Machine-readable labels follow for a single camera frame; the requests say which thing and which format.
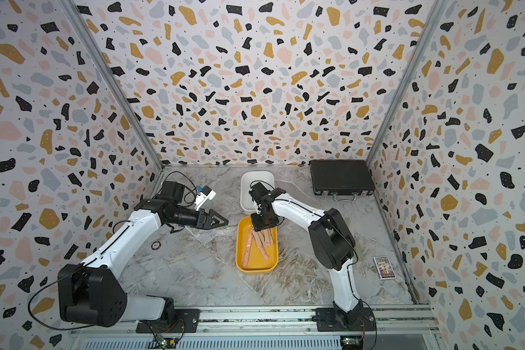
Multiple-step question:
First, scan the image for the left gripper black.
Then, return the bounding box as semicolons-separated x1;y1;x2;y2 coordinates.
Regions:
168;208;228;232

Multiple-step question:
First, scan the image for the pink folding knife angled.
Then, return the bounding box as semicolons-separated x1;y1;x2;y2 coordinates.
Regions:
265;229;274;246

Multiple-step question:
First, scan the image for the white storage box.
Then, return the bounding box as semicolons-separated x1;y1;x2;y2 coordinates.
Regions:
240;171;275;214

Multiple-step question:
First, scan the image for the pink folding knife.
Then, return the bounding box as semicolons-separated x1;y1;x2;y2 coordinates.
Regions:
251;231;265;248

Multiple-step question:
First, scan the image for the yellow storage box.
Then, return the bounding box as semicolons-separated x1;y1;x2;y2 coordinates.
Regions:
236;216;279;274

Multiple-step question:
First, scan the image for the long pink fruit knife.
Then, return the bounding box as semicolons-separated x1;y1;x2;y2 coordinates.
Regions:
241;231;253;269

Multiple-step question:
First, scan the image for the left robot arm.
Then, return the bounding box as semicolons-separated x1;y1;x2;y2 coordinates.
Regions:
58;182;228;328

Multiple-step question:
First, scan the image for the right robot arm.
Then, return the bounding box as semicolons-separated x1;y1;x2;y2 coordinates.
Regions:
249;182;364;328

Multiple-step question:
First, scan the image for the black carrying case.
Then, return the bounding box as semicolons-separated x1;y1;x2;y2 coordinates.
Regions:
309;160;375;197

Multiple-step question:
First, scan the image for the colourful card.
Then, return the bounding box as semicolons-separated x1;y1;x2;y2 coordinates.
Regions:
373;256;397;280

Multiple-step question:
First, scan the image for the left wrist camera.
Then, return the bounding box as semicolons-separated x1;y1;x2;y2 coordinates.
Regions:
194;186;216;211

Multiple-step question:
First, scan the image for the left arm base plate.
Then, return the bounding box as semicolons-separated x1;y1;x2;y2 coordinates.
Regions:
136;309;201;334

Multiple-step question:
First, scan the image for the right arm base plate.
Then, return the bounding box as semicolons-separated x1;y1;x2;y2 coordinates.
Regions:
312;307;376;332

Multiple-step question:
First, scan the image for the circuit board with wires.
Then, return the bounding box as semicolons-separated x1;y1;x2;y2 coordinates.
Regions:
155;335;177;349

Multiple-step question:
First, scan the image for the aluminium mounting rail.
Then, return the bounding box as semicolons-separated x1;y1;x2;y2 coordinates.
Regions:
68;305;445;349

